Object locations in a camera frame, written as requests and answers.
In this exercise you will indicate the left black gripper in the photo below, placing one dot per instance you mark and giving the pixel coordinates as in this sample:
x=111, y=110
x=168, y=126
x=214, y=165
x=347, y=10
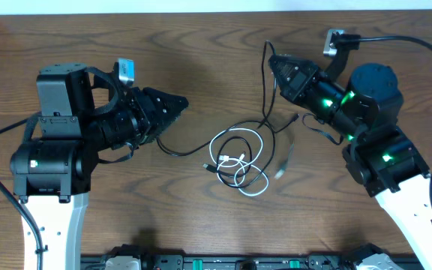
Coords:
x=141, y=115

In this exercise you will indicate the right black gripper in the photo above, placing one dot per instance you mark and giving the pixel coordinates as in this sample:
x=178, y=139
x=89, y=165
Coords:
x=307, y=75

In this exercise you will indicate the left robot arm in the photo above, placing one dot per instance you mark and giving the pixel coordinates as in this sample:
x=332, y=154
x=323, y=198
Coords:
x=83, y=111

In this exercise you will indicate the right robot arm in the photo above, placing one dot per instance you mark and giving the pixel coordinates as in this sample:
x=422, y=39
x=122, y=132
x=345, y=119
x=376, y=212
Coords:
x=379, y=156

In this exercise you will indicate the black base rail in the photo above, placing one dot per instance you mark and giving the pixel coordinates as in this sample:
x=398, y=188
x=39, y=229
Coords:
x=128, y=256

